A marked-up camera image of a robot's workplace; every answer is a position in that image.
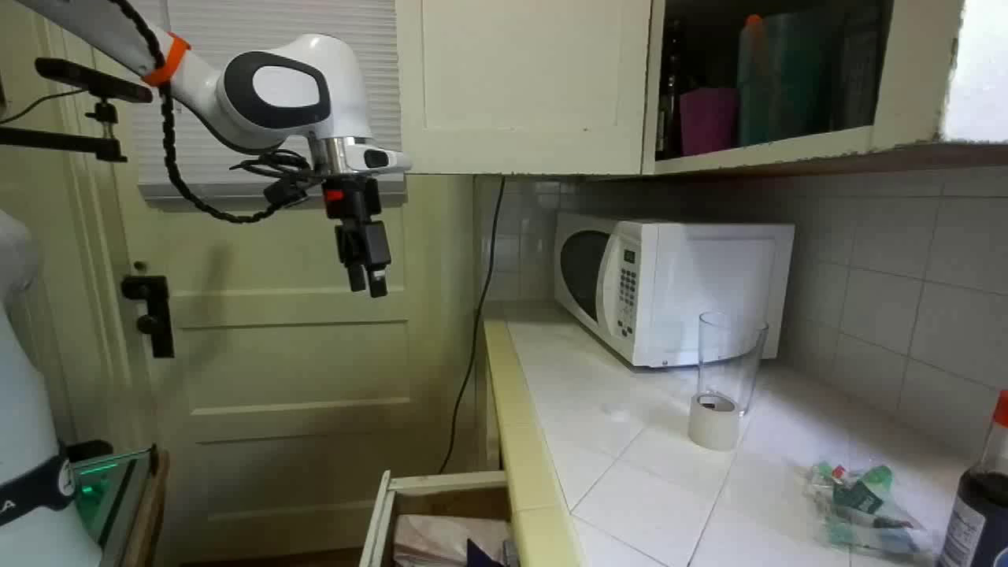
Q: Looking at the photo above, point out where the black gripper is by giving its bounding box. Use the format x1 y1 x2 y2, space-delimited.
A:
322 173 397 303

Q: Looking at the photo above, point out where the cream open drawer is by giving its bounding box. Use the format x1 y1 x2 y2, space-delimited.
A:
355 467 520 567

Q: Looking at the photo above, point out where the white paper in drawer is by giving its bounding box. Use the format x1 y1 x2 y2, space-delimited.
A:
392 510 480 567

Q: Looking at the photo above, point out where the white tape roll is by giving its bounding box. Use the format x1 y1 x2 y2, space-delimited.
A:
684 390 743 453

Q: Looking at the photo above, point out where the cream panel door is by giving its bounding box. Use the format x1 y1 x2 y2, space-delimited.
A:
57 0 489 562

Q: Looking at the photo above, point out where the white door window blind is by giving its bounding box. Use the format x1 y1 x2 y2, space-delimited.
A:
133 0 410 204

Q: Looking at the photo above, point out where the black door lock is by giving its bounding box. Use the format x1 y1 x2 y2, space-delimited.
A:
117 267 181 363

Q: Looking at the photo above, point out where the cream cabinet door with knob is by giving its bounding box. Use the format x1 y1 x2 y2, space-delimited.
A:
393 0 654 180

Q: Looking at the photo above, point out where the green lit device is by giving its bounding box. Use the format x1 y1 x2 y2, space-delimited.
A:
66 444 165 550

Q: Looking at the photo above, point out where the white microwave oven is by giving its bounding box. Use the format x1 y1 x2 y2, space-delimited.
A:
550 211 799 373

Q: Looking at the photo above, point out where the tall clear drinking glass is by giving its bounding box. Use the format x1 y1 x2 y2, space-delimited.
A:
691 310 773 425

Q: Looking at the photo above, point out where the pink plastic cup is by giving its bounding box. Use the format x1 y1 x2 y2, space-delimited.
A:
677 86 739 159

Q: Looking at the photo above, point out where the teal plastic cup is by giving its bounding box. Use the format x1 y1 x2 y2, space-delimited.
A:
733 10 845 148

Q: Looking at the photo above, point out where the dark sauce bottle red cap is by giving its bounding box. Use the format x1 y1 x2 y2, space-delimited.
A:
935 388 1008 567

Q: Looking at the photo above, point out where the black power cord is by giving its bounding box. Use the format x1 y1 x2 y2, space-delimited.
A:
435 173 510 477

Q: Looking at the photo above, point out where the black coiled robot cable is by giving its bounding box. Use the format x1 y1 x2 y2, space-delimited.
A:
107 0 322 228

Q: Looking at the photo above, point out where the black camera on stand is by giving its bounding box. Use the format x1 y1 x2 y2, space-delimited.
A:
0 53 159 167

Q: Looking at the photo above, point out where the cream wall cabinet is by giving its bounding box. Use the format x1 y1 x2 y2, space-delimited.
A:
393 0 969 180

